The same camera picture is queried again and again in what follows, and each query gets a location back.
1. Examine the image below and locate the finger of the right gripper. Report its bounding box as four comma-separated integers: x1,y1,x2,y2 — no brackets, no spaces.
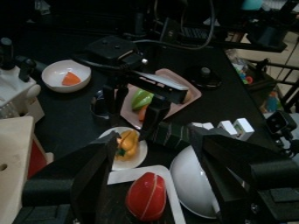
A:
101,82,130,128
138,95,173,142

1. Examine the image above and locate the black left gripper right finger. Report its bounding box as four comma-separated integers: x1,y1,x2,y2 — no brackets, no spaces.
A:
188,123,299,224

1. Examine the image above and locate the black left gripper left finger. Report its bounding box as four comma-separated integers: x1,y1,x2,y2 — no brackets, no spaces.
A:
22,130,120,224

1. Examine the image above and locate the dark green sushi roll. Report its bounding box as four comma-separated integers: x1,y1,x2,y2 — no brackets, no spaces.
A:
148,120,192,151

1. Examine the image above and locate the white toy sushi piece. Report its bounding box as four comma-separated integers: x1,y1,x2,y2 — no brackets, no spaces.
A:
216,119,239,137
231,116,257,142
191,121,216,131

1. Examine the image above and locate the orange toy carrot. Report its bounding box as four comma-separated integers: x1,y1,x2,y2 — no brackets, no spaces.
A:
136,104,152,123

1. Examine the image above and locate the small metal cup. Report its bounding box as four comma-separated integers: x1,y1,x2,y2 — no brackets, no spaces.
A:
89,88,112,120

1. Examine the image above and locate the green toy star fruit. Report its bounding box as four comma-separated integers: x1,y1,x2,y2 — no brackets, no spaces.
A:
129,88,154,112

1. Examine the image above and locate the pink square plate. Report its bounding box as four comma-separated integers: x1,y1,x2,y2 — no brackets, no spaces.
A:
117,67,203,131

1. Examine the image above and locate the yellow toy bell pepper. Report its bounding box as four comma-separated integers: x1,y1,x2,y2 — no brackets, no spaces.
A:
114,129,141,162

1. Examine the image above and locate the black round lid with knob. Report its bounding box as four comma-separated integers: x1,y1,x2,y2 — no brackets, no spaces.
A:
185,66,224,91

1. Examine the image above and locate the large white bowl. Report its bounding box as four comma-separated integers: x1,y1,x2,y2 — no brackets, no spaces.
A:
168,144,236,221

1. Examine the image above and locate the red toy panel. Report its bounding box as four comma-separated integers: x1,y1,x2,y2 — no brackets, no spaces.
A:
25,139,49,180

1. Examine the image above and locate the small round white plate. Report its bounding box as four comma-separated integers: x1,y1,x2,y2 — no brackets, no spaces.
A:
97,126,149,172

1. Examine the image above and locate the orange toy fruit slice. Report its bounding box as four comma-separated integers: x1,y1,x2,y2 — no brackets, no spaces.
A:
60,71,82,87

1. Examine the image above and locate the small white bowl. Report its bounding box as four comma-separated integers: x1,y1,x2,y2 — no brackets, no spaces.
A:
41,59,93,95

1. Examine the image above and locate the red toy tomato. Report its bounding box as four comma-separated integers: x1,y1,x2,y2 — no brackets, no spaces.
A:
124,171,168,223

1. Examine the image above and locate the white square tray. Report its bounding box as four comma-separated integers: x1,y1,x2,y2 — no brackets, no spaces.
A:
106,164,187,224

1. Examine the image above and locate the light wooden board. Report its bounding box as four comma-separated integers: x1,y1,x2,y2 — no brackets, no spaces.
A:
0,115,34,224

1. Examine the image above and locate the colourful toy pile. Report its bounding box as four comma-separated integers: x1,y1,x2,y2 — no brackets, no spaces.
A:
231,61,255,86

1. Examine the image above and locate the white toy kitchen appliance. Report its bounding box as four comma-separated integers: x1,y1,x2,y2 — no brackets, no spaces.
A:
0,37,46,121

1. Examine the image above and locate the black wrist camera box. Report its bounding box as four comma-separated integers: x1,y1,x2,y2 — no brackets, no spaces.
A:
84,34,145,68

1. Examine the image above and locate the black table level camera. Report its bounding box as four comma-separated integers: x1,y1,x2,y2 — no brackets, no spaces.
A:
265,109,299,158

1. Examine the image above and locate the black cable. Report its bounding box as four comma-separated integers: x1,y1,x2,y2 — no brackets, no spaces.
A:
133,0,217,51

